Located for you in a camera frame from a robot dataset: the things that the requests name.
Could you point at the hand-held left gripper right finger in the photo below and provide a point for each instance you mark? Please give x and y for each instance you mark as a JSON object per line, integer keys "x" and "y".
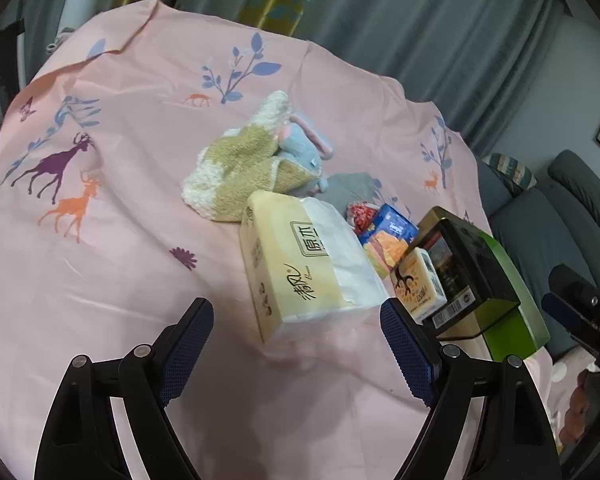
{"x": 405, "y": 345}

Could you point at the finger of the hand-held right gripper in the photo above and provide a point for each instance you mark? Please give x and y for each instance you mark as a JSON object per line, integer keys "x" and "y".
{"x": 567, "y": 315}

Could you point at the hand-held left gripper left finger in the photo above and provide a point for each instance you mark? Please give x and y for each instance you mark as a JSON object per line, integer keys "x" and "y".
{"x": 187, "y": 350}

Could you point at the green box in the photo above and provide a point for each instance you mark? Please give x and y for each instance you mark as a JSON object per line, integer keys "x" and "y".
{"x": 510, "y": 332}

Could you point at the blue tissue pack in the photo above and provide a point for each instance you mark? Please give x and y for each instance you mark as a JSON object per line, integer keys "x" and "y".
{"x": 387, "y": 240}

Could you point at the beige and white fluffy towel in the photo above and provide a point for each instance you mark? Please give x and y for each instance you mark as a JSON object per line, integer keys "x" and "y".
{"x": 230, "y": 170}

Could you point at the blue plush toy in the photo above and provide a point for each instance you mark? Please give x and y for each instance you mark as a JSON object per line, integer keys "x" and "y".
{"x": 300, "y": 147}

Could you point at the printed pink clothing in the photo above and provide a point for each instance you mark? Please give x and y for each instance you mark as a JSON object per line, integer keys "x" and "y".
{"x": 575, "y": 405}

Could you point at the small cream tissue pack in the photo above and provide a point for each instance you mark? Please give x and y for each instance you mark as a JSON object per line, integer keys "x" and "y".
{"x": 415, "y": 280}

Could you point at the black tin box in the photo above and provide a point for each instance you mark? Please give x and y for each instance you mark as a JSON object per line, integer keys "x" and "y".
{"x": 460, "y": 270}

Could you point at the grey sofa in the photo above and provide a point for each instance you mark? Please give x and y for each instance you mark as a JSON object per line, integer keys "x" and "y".
{"x": 530, "y": 220}

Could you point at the large yellow tissue pack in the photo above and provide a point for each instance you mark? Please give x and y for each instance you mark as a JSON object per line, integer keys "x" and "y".
{"x": 280, "y": 270}

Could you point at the pink printed bedsheet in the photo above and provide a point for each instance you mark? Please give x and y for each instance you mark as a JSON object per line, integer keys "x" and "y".
{"x": 130, "y": 240}

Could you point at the red and white patterned packet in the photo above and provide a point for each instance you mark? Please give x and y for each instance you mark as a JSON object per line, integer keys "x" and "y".
{"x": 362, "y": 215}

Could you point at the striped cushion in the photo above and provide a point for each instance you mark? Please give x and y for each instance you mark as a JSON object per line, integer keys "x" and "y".
{"x": 512, "y": 167}

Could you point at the grey cloth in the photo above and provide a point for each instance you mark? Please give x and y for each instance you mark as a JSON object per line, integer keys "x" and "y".
{"x": 350, "y": 187}

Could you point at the black stand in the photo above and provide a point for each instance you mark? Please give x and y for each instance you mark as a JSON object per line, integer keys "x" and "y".
{"x": 7, "y": 55}

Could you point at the white appliance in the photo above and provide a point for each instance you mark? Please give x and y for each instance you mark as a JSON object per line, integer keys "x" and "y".
{"x": 75, "y": 15}

